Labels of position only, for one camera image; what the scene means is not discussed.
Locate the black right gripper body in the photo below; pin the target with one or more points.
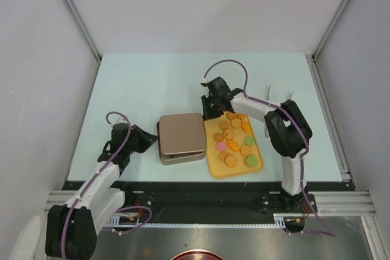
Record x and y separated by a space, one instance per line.
212 108

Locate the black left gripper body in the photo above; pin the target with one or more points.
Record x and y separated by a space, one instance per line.
127 148

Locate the rose gold cookie tin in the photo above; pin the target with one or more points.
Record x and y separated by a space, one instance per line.
182 158

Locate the rose gold tin lid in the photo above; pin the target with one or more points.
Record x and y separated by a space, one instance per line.
181 120

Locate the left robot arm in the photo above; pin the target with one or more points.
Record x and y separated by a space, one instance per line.
73 227

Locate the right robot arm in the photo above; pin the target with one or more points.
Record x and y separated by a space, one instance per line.
287 128

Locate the swirl butter cookie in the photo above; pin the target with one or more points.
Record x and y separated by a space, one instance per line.
218 137
241 117
230 115

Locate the flower butter cookie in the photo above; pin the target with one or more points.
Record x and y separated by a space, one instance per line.
224 125

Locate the tan sandwich cookie spotted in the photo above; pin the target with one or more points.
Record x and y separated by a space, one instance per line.
229 134

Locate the orange fish cookie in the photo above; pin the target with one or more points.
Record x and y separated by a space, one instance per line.
232 145
246 127

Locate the pink sandwich cookie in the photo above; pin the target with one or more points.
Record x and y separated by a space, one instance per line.
221 146

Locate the green macaron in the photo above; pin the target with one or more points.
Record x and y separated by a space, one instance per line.
251 161
249 141

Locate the yellow plastic tray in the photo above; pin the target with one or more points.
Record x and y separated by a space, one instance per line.
217 168

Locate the red round object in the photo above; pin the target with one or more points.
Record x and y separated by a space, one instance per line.
197 254

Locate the white cable duct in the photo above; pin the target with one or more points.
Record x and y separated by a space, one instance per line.
214 219

